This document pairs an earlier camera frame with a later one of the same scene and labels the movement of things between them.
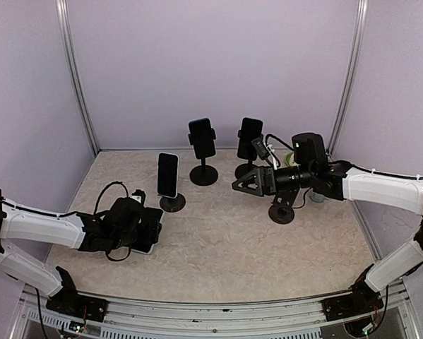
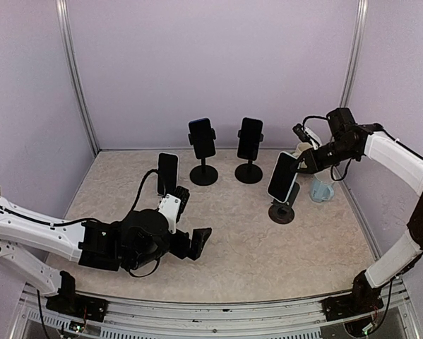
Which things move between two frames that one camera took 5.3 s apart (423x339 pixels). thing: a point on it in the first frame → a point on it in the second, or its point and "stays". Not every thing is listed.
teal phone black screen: x=251 y=130 stays
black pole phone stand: x=203 y=174 stays
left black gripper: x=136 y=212 → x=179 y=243
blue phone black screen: x=200 y=132 stays
